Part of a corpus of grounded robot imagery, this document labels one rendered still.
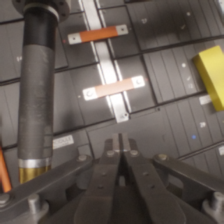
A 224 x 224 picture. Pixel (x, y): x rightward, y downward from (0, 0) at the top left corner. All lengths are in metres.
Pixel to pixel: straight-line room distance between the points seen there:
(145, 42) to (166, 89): 0.13
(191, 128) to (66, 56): 0.36
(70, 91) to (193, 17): 0.41
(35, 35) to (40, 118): 0.11
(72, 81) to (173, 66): 0.26
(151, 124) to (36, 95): 0.27
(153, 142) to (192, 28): 0.34
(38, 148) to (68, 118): 0.17
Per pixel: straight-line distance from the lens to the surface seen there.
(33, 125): 0.23
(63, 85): 0.40
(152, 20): 0.51
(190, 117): 0.46
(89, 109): 0.39
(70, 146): 0.38
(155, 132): 0.41
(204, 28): 0.58
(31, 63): 0.24
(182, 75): 0.47
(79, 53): 0.43
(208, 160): 0.50
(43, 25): 0.27
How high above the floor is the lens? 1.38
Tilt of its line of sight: 79 degrees down
